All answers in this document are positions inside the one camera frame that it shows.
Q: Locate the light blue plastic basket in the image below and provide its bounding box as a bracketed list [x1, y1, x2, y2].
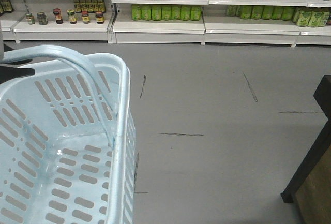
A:
[1, 45, 136, 223]

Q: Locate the row of green bottles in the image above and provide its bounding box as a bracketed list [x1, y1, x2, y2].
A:
[131, 4, 202, 21]

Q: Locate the white store shelf unit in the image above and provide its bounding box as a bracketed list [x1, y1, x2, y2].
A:
[1, 0, 330, 46]

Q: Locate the red lid sauce jar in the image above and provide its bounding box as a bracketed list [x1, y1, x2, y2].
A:
[53, 8, 64, 24]

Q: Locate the dark lid sauce jar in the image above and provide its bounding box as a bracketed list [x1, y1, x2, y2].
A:
[37, 12, 48, 25]

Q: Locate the black wood produce stand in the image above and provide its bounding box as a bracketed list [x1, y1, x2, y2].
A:
[281, 75, 330, 223]

